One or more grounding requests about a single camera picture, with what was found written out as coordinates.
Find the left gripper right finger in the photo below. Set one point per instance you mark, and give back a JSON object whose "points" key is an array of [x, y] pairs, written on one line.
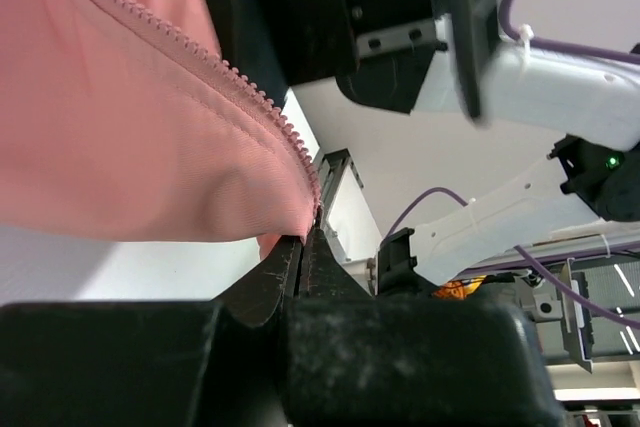
{"points": [[321, 278]]}

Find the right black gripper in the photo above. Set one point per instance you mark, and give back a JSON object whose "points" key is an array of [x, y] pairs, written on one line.
{"points": [[379, 52]]}

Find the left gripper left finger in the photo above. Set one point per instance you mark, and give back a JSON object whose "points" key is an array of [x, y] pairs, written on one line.
{"points": [[258, 295]]}

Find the pink hooded zip jacket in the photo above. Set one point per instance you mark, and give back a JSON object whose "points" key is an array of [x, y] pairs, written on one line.
{"points": [[120, 120]]}

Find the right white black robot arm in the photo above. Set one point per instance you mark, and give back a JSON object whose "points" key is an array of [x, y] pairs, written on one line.
{"points": [[589, 96]]}

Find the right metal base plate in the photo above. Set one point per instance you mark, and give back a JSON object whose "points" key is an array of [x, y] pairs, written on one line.
{"points": [[590, 314]]}

